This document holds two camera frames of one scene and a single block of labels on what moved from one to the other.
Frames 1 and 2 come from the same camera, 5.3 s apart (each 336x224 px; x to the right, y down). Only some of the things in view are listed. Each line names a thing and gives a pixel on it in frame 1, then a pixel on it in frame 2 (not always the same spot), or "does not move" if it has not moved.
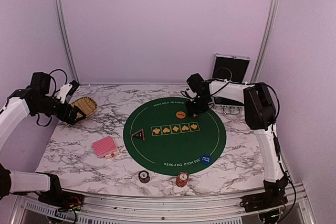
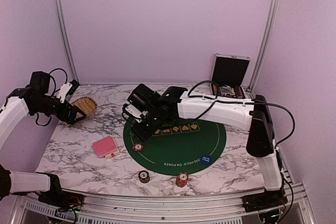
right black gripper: (190, 110) -> (142, 135)
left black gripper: (70, 119) does not move
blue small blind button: (206, 159) does not move
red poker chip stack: (182, 179) does not move
